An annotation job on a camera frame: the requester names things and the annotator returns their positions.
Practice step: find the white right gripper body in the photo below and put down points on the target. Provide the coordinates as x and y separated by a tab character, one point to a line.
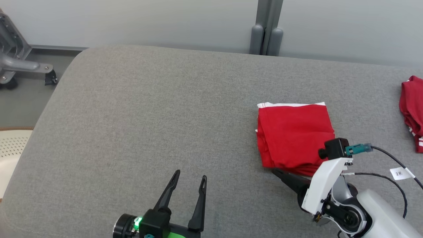
322	185

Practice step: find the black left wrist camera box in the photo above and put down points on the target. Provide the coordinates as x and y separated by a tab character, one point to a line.
153	223

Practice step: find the red jersey with number 23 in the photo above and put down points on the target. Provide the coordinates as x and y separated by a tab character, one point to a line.
414	105

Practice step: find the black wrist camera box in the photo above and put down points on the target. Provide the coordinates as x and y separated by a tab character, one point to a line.
335	148
153	223

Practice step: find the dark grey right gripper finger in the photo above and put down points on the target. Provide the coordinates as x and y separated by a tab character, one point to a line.
294	181

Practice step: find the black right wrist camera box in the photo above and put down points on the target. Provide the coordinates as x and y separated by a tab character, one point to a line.
335	148

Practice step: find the cream perforated laundry basket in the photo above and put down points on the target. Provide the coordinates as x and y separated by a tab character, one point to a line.
11	148

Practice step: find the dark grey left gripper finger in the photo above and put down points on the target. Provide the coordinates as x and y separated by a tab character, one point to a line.
168	195
199	208

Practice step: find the grey partition post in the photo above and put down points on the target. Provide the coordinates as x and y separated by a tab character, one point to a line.
267	19

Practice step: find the red shorts with white trim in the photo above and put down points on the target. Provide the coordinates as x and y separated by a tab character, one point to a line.
290	135

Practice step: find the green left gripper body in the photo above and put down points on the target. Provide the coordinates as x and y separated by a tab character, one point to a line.
185	234

